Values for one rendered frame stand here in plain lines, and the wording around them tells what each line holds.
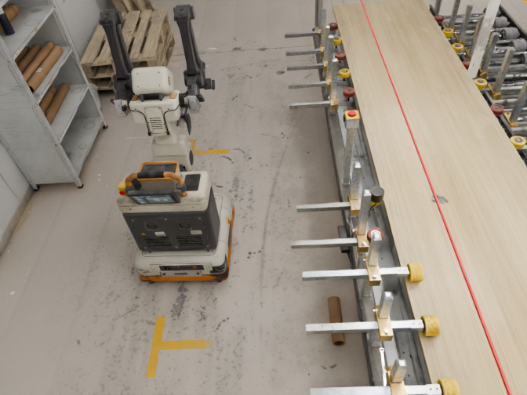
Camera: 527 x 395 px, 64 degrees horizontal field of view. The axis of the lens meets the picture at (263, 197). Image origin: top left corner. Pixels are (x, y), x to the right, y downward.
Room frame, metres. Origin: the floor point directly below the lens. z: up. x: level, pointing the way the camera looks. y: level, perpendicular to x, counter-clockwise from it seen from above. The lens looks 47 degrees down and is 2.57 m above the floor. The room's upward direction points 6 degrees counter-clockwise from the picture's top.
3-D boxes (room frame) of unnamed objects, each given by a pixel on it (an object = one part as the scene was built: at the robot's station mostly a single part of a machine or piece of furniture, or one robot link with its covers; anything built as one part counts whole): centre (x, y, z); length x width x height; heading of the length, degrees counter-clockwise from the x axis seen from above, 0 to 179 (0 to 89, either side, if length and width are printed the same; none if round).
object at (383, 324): (0.76, -0.42, 0.95); 0.14 x 0.06 x 0.05; 175
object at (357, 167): (1.53, -0.49, 0.87); 0.04 x 0.04 x 0.48; 85
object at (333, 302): (1.24, -0.37, 0.04); 0.30 x 0.08 x 0.08; 175
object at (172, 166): (1.86, 0.60, 0.87); 0.23 x 0.15 x 0.11; 84
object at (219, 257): (1.98, 0.58, 0.16); 0.67 x 0.64 x 0.25; 174
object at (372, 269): (1.01, -0.44, 0.95); 0.14 x 0.06 x 0.05; 175
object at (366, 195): (1.28, -0.47, 0.93); 0.04 x 0.04 x 0.48; 85
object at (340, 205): (1.50, -0.39, 0.84); 0.43 x 0.03 x 0.04; 85
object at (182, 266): (1.65, 0.60, 0.23); 0.41 x 0.02 x 0.08; 84
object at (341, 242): (1.26, -0.33, 0.84); 0.43 x 0.03 x 0.04; 85
